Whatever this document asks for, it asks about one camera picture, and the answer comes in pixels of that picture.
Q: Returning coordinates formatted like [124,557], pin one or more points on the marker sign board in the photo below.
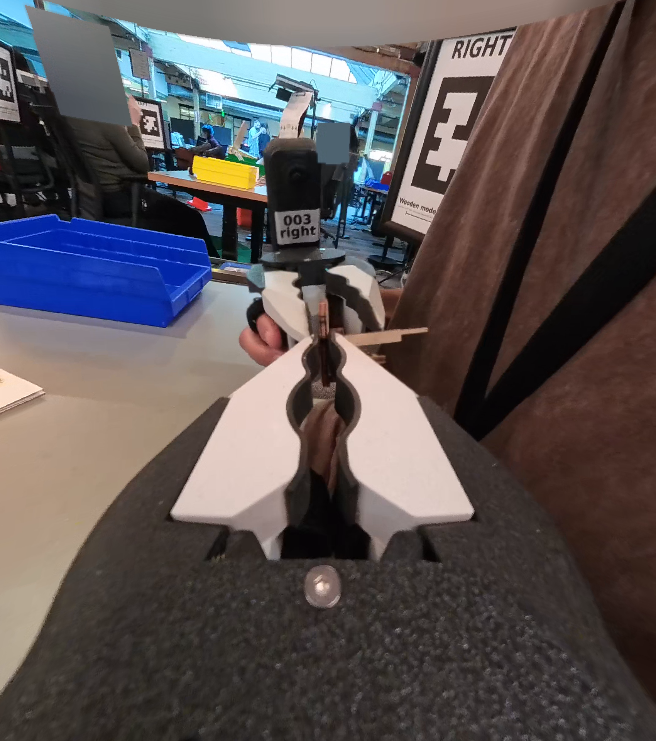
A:
[2,81]
[461,98]
[149,124]

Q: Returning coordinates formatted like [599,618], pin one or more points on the wooden model piece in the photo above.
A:
[325,364]

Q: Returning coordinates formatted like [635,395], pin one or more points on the yellow plastic bin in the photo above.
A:
[224,173]

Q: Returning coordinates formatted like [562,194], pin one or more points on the person's right hand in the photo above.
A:
[264,347]

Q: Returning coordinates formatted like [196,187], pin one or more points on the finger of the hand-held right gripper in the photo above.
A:
[365,301]
[284,301]

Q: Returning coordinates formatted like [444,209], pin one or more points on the small metal tin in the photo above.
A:
[229,269]

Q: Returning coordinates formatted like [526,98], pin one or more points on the brown wooden table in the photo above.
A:
[235,193]

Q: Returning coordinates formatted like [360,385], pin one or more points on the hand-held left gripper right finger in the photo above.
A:
[409,457]

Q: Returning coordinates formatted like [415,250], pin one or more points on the person in brown shirt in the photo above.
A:
[594,463]

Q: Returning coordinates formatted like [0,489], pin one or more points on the blue plastic bin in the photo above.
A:
[73,295]

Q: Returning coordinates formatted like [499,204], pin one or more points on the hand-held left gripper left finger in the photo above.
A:
[241,457]

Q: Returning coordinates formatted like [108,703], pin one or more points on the pale slanted board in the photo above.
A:
[294,116]

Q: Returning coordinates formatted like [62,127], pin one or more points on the person's right forearm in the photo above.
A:
[391,304]

